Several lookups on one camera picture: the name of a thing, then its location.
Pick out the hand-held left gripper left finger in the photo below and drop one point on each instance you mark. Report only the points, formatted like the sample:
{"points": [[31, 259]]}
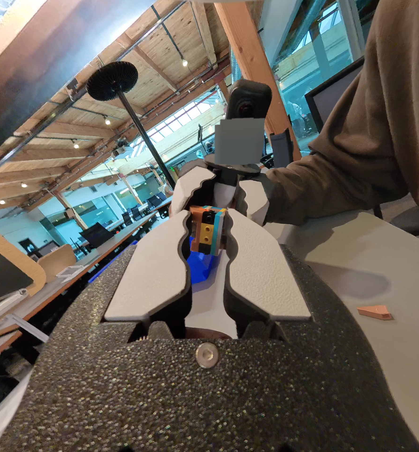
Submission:
{"points": [[149, 279]]}

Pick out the black floor lamp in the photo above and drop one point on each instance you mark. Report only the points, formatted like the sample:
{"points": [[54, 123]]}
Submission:
{"points": [[114, 79]]}

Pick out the small tan brick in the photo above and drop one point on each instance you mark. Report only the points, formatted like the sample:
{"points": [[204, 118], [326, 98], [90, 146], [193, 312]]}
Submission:
{"points": [[375, 312]]}

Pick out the wooden post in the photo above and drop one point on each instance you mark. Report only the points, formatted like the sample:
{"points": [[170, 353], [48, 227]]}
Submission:
{"points": [[251, 70]]}

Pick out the person's left hand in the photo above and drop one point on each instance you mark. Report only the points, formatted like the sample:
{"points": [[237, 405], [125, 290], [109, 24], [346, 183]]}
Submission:
{"points": [[206, 332]]}

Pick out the white ceiling projector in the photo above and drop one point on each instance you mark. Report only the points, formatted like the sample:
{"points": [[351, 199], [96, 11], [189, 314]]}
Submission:
{"points": [[123, 148]]}

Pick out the black office chair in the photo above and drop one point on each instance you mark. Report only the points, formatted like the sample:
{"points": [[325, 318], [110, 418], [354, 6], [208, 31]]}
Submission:
{"points": [[281, 148]]}

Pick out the blue plastic bin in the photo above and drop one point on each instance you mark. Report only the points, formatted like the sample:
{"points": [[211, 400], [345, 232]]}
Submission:
{"points": [[200, 268]]}

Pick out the multicoloured brick model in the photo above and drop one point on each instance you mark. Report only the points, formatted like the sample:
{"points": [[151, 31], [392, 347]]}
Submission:
{"points": [[207, 229]]}

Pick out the black monitor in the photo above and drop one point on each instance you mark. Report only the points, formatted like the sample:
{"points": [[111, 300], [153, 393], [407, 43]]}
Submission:
{"points": [[96, 235], [329, 99]]}

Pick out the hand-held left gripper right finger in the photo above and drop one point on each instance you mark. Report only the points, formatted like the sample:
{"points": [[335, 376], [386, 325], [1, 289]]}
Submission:
{"points": [[266, 279]]}

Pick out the person's right forearm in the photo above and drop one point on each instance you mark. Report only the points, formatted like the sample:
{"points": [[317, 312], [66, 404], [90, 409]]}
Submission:
{"points": [[336, 176]]}

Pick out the grey desk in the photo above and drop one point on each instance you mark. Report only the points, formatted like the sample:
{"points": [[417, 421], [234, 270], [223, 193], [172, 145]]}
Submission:
{"points": [[354, 254]]}

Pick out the wooden chair back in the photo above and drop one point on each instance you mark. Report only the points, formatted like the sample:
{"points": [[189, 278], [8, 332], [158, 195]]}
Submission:
{"points": [[55, 259]]}

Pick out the wood-edged desk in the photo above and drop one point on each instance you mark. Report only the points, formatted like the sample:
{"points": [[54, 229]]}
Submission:
{"points": [[100, 250]]}

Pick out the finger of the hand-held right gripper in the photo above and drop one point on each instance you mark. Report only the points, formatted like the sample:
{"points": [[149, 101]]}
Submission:
{"points": [[255, 201], [186, 187]]}

